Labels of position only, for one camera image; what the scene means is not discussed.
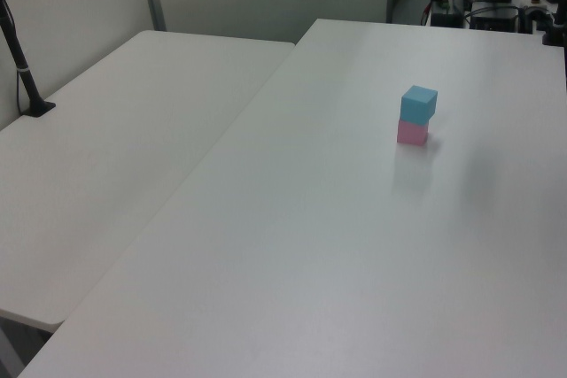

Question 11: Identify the blue foam cube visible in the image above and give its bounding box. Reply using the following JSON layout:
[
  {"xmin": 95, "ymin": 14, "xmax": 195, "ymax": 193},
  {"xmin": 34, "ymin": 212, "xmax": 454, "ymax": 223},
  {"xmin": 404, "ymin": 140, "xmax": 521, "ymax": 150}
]
[{"xmin": 400, "ymin": 84, "xmax": 439, "ymax": 124}]

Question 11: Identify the pink foam cube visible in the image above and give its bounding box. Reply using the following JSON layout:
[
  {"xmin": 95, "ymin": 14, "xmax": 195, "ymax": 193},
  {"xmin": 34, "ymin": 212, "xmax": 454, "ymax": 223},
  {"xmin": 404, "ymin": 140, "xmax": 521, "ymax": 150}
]
[{"xmin": 396, "ymin": 119, "xmax": 430, "ymax": 146}]

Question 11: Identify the small black box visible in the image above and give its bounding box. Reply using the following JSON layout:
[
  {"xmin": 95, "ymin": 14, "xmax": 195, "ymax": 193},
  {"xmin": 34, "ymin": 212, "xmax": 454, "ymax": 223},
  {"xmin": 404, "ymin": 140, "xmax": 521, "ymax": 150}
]
[{"xmin": 430, "ymin": 12, "xmax": 464, "ymax": 28}]

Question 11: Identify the large black electronics box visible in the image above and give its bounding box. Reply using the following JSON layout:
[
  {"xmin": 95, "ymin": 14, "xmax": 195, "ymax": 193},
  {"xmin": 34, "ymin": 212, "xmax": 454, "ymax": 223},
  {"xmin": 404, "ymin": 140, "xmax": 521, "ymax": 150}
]
[{"xmin": 470, "ymin": 5, "xmax": 520, "ymax": 34}]

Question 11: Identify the black table clamp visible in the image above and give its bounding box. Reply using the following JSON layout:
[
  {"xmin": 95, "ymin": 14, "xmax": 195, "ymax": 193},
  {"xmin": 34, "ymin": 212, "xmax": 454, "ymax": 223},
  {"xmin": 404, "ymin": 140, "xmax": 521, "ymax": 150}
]
[{"xmin": 540, "ymin": 19, "xmax": 567, "ymax": 47}]

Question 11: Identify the white side table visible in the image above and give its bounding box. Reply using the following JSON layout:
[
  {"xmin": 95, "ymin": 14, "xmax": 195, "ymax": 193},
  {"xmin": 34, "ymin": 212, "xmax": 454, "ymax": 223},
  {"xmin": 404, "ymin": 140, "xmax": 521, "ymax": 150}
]
[{"xmin": 0, "ymin": 29, "xmax": 297, "ymax": 333}]

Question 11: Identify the black camera stand pole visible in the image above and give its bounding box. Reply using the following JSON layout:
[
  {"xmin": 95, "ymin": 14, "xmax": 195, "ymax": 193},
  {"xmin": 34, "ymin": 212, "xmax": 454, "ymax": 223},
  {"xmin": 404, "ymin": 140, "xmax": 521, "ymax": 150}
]
[{"xmin": 0, "ymin": 0, "xmax": 58, "ymax": 119}]

